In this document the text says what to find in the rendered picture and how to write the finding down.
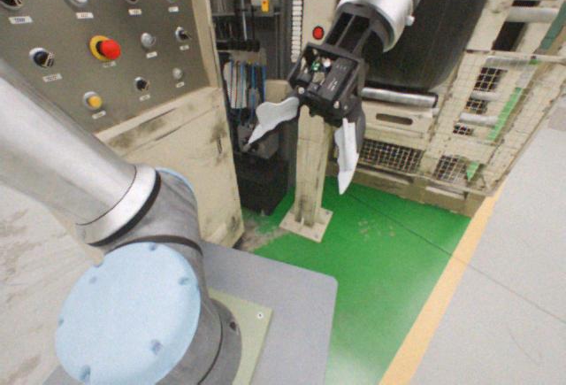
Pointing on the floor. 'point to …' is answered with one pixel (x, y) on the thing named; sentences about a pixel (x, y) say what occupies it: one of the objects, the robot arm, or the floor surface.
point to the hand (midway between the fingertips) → (291, 169)
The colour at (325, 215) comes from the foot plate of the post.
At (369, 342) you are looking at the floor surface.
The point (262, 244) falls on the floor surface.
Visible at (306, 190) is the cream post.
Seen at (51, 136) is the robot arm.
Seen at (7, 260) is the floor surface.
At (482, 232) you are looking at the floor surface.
